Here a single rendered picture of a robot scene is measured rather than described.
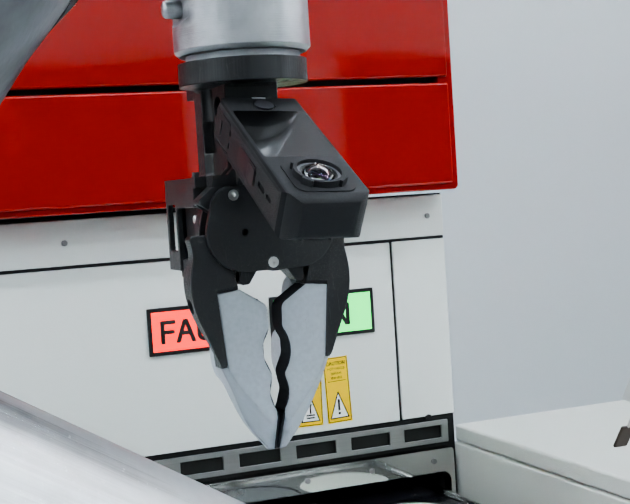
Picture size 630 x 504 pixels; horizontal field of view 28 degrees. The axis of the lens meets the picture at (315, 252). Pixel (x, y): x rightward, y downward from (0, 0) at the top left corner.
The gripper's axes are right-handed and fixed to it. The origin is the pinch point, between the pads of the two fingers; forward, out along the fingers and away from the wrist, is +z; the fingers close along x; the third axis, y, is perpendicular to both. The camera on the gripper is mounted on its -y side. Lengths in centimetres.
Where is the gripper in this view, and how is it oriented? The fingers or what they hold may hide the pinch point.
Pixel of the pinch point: (278, 427)
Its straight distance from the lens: 68.9
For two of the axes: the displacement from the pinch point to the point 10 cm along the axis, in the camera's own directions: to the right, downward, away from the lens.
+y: -3.7, -0.2, 9.3
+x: -9.3, 0.8, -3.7
